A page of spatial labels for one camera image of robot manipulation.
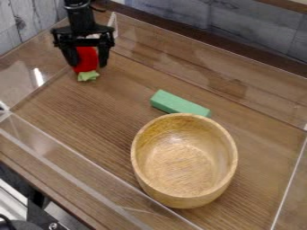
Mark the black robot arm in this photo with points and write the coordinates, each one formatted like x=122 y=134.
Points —
x=81 y=16

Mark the green rectangular block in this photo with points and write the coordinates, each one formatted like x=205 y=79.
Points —
x=173 y=104

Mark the wooden bowl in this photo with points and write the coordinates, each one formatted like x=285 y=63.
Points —
x=185 y=159

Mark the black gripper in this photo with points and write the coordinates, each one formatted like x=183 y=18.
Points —
x=98 y=37

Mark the black metal bracket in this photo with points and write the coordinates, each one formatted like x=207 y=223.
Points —
x=42 y=219

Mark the red plush strawberry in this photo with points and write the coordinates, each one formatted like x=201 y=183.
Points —
x=86 y=68

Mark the clear acrylic tray wall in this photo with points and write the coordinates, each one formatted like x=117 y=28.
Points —
x=67 y=130

